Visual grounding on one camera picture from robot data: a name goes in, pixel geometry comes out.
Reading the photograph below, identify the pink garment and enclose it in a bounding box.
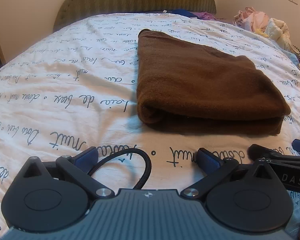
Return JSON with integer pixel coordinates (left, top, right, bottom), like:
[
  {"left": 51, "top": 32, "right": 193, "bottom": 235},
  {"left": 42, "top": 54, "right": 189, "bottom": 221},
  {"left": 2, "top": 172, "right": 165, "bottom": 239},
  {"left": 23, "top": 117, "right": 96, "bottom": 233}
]
[{"left": 234, "top": 7, "right": 269, "bottom": 32}]

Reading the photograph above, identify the light blue blanket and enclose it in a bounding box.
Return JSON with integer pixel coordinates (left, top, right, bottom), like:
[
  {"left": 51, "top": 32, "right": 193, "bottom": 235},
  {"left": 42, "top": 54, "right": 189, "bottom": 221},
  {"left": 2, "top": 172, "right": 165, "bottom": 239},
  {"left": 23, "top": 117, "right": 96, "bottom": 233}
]
[{"left": 287, "top": 50, "right": 300, "bottom": 78}]

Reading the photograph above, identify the brown knitted sweater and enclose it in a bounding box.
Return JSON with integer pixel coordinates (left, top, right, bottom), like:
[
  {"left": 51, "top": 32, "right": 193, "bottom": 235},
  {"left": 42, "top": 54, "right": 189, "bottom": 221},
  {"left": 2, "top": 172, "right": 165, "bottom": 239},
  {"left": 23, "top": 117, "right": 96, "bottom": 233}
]
[{"left": 136, "top": 29, "right": 291, "bottom": 136}]

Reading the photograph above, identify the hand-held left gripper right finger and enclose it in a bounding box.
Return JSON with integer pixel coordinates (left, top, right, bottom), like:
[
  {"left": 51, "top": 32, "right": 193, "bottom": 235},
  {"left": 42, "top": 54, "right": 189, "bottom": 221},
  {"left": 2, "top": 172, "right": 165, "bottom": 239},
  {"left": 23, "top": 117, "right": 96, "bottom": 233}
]
[{"left": 181, "top": 147, "right": 277, "bottom": 200}]

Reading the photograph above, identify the purple cloth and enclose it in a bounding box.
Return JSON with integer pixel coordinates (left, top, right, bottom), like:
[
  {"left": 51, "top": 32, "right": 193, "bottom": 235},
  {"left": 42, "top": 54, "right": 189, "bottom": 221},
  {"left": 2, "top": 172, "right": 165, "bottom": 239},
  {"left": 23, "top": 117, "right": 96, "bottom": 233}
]
[{"left": 191, "top": 11, "right": 218, "bottom": 21}]

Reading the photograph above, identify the white printed bed cover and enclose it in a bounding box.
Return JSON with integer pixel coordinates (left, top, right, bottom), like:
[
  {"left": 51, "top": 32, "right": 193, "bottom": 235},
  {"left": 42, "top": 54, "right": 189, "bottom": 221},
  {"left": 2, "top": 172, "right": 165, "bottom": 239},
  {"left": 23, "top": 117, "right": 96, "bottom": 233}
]
[{"left": 0, "top": 11, "right": 300, "bottom": 240}]

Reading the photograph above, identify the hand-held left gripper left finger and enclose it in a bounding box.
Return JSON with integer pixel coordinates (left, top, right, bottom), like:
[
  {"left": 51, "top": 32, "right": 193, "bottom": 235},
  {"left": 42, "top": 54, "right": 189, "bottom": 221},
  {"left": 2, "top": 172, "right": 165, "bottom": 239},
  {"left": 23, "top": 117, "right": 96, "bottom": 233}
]
[{"left": 15, "top": 146, "right": 115, "bottom": 200}]

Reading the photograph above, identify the blue cloth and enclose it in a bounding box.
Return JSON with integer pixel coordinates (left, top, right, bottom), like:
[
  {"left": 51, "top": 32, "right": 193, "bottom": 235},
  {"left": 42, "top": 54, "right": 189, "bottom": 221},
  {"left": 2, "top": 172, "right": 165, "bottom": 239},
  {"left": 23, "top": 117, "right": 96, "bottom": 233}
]
[{"left": 169, "top": 9, "right": 194, "bottom": 18}]

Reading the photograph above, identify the cream puffy jacket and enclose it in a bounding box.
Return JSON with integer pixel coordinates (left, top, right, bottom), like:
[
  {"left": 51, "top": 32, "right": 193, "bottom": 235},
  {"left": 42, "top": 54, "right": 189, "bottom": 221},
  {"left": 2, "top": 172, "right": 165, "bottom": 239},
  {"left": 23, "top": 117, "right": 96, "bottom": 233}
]
[{"left": 265, "top": 17, "right": 297, "bottom": 52}]

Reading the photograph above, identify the black braided cable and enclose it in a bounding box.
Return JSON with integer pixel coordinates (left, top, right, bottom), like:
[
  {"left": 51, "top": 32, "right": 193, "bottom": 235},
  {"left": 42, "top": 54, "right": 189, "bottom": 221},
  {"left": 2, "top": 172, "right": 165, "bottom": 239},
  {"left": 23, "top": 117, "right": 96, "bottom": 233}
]
[{"left": 87, "top": 148, "right": 153, "bottom": 190}]

